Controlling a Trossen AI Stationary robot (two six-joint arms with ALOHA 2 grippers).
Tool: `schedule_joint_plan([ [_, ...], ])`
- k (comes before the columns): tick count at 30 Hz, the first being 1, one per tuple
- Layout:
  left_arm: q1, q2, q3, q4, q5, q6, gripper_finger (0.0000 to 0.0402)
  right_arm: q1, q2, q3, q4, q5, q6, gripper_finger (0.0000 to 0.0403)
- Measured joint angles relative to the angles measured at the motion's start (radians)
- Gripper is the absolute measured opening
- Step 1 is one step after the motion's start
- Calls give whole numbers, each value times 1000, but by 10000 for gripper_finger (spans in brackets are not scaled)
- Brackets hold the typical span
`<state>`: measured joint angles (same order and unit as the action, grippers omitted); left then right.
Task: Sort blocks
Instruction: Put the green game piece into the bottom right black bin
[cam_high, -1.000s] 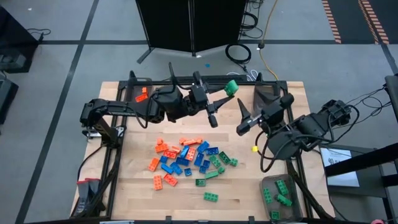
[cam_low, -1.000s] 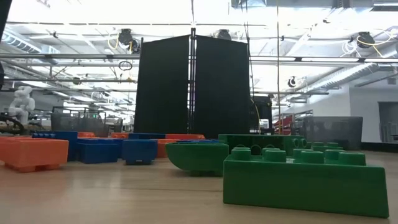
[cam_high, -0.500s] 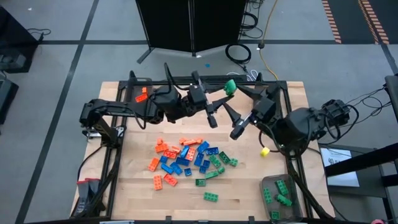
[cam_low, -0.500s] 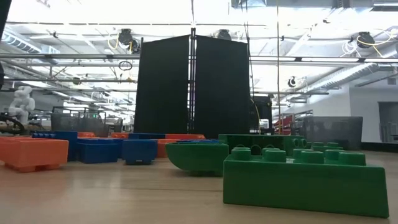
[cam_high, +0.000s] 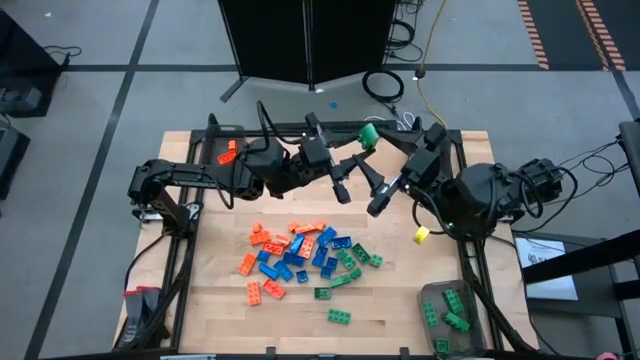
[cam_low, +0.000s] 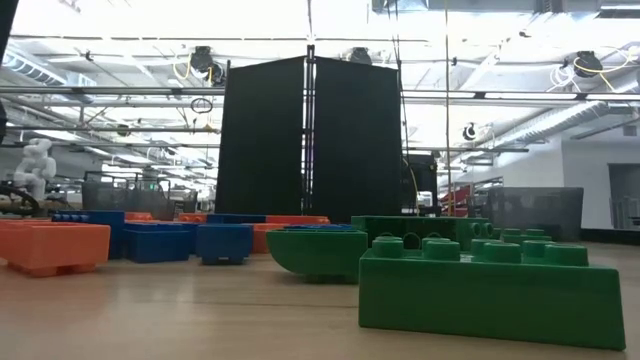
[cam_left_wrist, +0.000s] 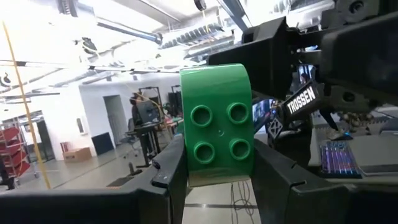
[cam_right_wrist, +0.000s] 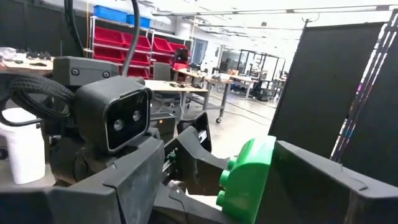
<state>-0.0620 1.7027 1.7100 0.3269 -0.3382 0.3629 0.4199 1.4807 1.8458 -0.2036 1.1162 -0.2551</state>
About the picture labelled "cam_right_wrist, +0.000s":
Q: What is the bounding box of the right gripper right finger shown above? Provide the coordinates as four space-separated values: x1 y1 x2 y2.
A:
254 139 398 224

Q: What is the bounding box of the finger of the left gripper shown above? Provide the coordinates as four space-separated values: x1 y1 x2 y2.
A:
162 126 231 197
177 111 213 154

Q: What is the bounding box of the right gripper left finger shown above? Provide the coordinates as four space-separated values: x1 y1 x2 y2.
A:
0 136 166 224

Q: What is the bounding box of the green six-stud brick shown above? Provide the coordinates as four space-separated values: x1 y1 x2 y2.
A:
216 134 277 224

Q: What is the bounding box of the wooden workbench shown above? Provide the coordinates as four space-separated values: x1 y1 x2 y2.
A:
0 46 55 75
144 79 210 121
172 67 259 124

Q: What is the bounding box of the white cylindrical object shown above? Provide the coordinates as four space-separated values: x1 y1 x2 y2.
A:
0 107 47 185

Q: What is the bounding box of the grey chair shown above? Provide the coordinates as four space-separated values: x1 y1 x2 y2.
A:
153 62 172 82

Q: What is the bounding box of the black folding screen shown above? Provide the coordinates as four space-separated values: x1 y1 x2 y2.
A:
267 8 398 187

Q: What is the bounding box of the red storage bin shelf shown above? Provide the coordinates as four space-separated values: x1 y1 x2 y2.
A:
89 15 193 80

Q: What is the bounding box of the blue storage bin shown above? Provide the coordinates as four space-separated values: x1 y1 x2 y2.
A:
126 14 152 29
93 4 128 23

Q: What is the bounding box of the braided black cable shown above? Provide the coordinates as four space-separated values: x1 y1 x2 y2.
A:
0 73 76 127

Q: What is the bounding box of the black frame workstation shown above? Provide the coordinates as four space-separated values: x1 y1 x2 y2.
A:
238 49 287 100

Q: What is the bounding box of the grey cable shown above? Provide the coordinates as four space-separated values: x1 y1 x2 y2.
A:
120 0 141 78

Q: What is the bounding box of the smooth black cable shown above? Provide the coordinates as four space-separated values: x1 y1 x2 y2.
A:
63 0 86 58

